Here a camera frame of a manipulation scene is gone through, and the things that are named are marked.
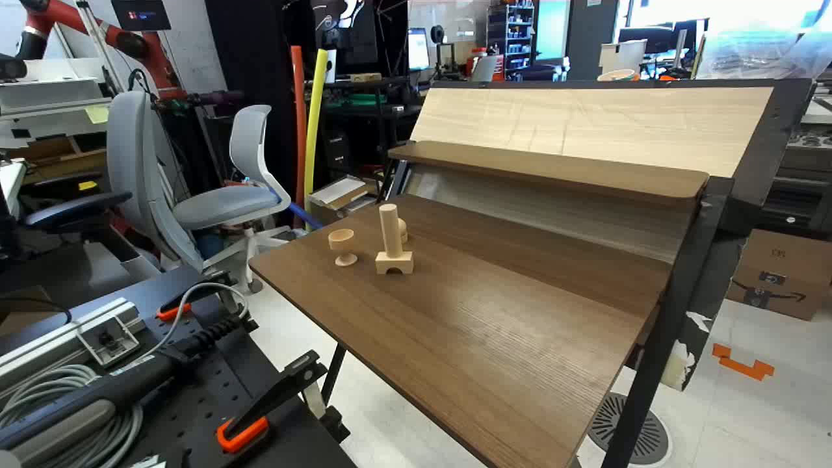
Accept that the orange foam pool noodle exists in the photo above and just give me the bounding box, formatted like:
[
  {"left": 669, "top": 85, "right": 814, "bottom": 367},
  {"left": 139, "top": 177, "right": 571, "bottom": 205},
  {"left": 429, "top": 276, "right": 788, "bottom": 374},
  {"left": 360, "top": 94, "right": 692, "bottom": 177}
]
[{"left": 289, "top": 43, "right": 310, "bottom": 208}]

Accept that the black perforated workbench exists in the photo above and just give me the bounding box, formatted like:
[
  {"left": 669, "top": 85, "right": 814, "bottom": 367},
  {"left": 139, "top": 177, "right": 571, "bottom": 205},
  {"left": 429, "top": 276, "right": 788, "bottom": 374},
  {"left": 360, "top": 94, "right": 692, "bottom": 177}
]
[{"left": 0, "top": 263, "right": 358, "bottom": 468}]

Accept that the tall wooden cylinder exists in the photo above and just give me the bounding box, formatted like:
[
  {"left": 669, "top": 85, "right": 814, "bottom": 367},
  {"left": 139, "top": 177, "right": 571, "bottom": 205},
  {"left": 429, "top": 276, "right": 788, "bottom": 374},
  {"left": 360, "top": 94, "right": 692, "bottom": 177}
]
[{"left": 376, "top": 199, "right": 407, "bottom": 259}]

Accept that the brown cardboard box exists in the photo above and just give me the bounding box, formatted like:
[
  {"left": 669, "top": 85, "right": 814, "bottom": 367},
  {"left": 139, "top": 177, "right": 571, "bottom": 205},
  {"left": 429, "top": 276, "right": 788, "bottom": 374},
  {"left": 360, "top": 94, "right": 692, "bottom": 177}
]
[{"left": 726, "top": 225, "right": 832, "bottom": 322}]

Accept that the light wood back panel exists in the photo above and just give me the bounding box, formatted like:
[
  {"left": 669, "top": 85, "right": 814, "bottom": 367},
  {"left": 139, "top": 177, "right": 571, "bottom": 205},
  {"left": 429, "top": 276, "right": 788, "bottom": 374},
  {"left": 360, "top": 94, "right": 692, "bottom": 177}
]
[{"left": 407, "top": 83, "right": 776, "bottom": 181}]

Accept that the aluminium extrusion rail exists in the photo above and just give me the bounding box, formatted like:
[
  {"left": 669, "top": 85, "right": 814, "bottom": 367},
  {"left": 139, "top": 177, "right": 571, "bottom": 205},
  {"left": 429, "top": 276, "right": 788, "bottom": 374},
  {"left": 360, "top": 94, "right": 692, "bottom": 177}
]
[{"left": 0, "top": 293, "right": 146, "bottom": 386}]

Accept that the grey high-back office chair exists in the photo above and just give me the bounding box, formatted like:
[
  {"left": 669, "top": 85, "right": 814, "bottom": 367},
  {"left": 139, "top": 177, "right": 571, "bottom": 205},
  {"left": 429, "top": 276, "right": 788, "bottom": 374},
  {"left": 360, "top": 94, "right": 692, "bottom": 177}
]
[{"left": 22, "top": 88, "right": 207, "bottom": 272}]

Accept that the black metal desk frame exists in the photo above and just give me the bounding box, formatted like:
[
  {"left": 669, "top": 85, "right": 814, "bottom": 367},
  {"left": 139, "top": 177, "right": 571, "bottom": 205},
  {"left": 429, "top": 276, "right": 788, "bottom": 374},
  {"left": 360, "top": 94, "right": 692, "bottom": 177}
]
[{"left": 320, "top": 75, "right": 818, "bottom": 468}]

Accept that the computer monitor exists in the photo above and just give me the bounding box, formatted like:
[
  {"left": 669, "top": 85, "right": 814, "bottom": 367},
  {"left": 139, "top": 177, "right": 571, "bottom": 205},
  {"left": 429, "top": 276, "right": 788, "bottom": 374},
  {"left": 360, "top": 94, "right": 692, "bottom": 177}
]
[{"left": 405, "top": 26, "right": 435, "bottom": 75}]

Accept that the yellow foam pool noodle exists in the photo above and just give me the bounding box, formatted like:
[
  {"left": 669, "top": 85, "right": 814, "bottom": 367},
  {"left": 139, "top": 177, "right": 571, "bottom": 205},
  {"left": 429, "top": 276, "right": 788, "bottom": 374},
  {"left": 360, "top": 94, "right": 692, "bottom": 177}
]
[{"left": 301, "top": 46, "right": 332, "bottom": 209}]

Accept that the round metal floor grate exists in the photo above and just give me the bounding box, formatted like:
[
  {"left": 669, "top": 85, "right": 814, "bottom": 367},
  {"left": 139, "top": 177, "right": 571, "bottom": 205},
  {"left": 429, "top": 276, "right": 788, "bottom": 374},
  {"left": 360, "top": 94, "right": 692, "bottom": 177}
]
[{"left": 585, "top": 389, "right": 674, "bottom": 468}]

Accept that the small orange handle tool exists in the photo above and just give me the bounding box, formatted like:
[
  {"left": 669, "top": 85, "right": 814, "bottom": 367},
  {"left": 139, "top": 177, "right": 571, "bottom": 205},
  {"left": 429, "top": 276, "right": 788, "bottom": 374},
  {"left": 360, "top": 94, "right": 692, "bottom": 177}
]
[{"left": 154, "top": 299, "right": 195, "bottom": 325}]

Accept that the wooden arch block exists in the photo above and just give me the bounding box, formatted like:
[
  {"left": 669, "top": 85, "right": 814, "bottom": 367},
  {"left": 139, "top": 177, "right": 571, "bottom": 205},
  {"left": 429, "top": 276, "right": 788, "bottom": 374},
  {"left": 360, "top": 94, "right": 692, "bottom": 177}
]
[{"left": 371, "top": 247, "right": 416, "bottom": 278}]

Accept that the grey cable bundle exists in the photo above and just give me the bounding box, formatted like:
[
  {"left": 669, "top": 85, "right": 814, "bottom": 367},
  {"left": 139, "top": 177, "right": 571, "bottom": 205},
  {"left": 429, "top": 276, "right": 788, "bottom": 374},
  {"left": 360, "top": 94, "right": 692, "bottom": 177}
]
[{"left": 0, "top": 361, "right": 146, "bottom": 468}]

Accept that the stack of books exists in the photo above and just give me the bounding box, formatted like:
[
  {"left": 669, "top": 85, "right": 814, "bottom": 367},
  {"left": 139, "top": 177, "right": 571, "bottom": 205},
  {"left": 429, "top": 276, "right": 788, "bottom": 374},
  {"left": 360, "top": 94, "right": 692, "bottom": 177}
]
[{"left": 306, "top": 173, "right": 383, "bottom": 225}]

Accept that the wooden desk shelf board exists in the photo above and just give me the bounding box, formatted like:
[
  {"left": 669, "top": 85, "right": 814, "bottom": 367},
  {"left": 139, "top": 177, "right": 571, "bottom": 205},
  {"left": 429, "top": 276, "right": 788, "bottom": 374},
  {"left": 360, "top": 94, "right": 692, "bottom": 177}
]
[{"left": 384, "top": 138, "right": 713, "bottom": 202}]

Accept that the black clamp with orange trigger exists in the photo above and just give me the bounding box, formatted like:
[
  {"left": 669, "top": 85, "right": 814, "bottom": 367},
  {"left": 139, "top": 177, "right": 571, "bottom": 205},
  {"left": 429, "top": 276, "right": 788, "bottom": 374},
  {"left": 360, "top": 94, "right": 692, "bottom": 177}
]
[{"left": 212, "top": 348, "right": 331, "bottom": 456}]

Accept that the white grey swivel chair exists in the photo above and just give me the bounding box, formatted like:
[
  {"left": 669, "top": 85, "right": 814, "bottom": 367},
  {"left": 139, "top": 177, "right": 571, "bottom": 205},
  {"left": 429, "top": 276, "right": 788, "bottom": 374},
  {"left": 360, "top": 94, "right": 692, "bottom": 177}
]
[{"left": 172, "top": 100, "right": 297, "bottom": 295}]

